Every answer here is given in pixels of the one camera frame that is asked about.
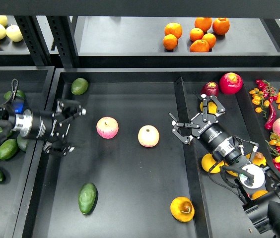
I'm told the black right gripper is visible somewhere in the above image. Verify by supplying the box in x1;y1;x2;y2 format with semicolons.
169;94;232;154

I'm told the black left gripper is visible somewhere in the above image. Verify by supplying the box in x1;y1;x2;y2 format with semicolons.
25;99;86;156

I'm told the dark green avocado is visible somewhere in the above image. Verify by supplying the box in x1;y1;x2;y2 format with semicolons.
78;182;97;215

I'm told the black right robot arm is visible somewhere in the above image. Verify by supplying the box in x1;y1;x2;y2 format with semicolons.
171;94;280;238

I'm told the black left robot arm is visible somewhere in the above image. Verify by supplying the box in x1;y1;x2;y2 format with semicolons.
0;79;86;156

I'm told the green avocado at tray corner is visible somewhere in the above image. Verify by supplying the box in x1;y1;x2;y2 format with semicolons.
71;78;89;95

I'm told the green avocado upper left tray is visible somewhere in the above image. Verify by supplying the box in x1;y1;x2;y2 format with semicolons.
3;90;26;100

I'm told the light green avocado left tray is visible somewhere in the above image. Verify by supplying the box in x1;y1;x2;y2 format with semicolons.
0;139;18;160

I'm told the pale yellow pear right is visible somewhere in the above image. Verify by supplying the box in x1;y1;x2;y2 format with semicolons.
6;25;23;42

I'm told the dark red small apple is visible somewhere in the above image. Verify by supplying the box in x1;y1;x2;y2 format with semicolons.
201;81;219;97

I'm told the pink apple left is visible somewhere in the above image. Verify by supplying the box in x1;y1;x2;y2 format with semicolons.
96;117;119;139

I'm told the big red apple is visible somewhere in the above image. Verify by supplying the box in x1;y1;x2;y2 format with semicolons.
219;72;243;95

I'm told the pale pink apple centre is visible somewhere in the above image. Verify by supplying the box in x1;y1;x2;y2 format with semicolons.
138;125;160;148

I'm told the red chili pepper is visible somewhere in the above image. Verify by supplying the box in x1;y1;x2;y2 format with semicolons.
264;104;277;130

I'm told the upper cherry tomato bunch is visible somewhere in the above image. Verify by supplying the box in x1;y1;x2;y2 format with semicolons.
249;79;280;119

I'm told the black centre tray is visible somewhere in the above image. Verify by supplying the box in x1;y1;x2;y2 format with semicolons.
16;68;273;238

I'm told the black tray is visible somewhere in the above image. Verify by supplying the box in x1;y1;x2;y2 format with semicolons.
0;66;54;238
16;68;273;238

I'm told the orange front bottom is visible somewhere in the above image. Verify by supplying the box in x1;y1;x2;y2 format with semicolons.
190;39;210;52

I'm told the orange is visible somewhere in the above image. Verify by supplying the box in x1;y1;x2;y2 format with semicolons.
163;34;178;50
202;33;216;49
164;22;183;39
190;39;210;52
212;17;230;35
195;17;212;32

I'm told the orange right middle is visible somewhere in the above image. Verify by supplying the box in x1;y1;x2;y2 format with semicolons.
202;33;216;49

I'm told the orange far left bottom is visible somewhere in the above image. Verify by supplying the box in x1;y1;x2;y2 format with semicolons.
163;34;178;50

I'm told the orange centre small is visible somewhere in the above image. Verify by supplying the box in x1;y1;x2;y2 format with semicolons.
189;28;204;42

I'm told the black left tray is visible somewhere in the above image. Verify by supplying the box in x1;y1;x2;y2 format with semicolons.
0;66;54;238

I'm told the orange top right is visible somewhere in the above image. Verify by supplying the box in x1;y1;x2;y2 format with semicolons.
212;17;230;35

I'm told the orange far left top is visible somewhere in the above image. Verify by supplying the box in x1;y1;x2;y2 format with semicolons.
164;22;183;39

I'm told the orange top middle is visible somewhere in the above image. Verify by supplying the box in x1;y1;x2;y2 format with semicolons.
195;17;212;32

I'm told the green avocado at tray wall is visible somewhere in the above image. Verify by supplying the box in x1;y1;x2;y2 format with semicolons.
17;134;29;152

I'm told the black shelf frame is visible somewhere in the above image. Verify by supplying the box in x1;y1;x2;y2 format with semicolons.
0;0;280;68

